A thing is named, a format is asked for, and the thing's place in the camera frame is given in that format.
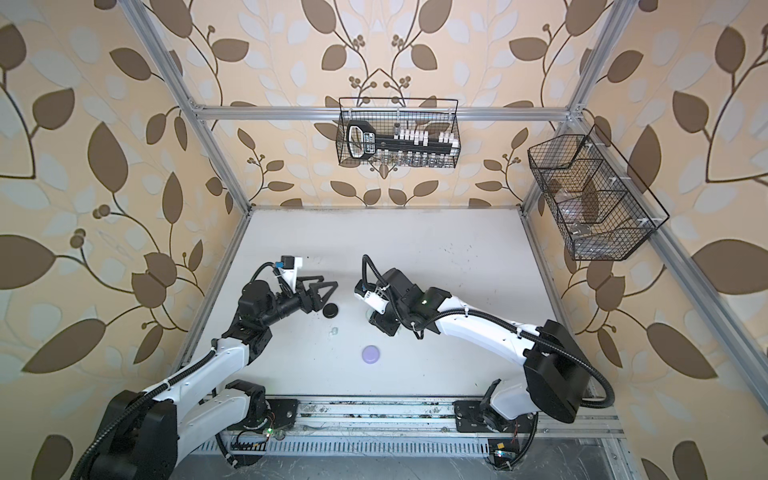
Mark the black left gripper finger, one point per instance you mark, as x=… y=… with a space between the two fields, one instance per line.
x=320 y=294
x=306 y=281

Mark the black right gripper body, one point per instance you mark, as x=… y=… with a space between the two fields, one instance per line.
x=391 y=318

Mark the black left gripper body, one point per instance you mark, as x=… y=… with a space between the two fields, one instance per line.
x=285 y=304

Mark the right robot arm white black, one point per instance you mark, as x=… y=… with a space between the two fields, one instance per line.
x=551 y=373

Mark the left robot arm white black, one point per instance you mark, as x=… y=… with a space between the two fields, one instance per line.
x=146 y=434

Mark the black round earbud case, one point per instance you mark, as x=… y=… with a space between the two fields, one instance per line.
x=330 y=310

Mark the purple round earbud case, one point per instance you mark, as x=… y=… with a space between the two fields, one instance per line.
x=370 y=354

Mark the black socket holder tool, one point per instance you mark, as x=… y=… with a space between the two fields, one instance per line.
x=365 y=142

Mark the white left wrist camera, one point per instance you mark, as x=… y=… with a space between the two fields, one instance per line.
x=286 y=270

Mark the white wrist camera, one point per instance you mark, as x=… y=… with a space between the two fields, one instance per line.
x=286 y=270
x=376 y=300

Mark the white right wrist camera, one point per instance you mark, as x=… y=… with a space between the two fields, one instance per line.
x=376 y=300

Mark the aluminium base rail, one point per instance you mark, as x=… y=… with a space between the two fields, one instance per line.
x=389 y=426

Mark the black wire basket back wall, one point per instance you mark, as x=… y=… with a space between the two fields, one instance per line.
x=431 y=113

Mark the black wire basket wall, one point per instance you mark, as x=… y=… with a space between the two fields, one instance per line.
x=602 y=207
x=431 y=113

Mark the black wire basket right wall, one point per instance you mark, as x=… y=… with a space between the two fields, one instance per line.
x=602 y=207

